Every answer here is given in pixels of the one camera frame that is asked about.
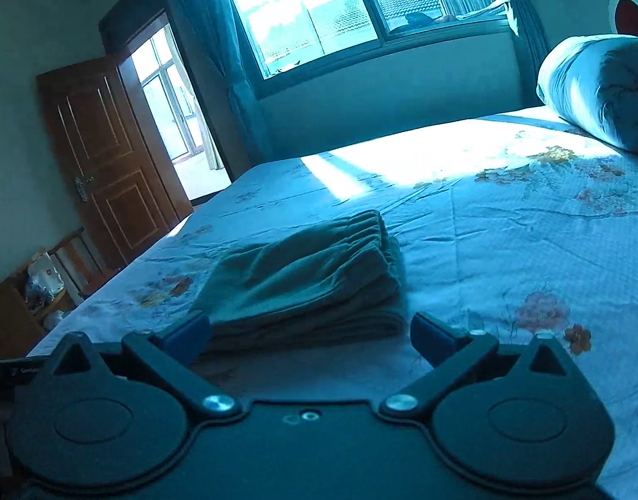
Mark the blue curtain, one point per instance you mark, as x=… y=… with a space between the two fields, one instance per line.
x=220 y=52
x=527 y=26

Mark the wooden chair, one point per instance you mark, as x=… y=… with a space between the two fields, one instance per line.
x=6 y=317

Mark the dark cloth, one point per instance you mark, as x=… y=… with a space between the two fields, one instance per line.
x=418 y=19

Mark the rolled light quilt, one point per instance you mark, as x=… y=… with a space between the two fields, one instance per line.
x=595 y=83

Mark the balcony window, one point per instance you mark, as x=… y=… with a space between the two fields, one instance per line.
x=168 y=94

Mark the brown wooden door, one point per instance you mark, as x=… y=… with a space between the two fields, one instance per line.
x=110 y=166

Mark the large sliding window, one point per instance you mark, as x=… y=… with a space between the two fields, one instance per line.
x=324 y=15

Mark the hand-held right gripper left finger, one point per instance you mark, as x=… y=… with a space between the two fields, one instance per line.
x=186 y=336

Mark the white plastic bag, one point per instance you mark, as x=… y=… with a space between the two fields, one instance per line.
x=45 y=273

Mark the bed with floral sheet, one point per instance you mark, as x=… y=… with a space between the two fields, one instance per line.
x=506 y=229

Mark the grey-green pants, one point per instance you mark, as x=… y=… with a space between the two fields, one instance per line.
x=308 y=276

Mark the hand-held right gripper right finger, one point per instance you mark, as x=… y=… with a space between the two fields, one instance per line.
x=433 y=338

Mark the white curtain tieback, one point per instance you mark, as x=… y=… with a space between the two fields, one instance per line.
x=509 y=8

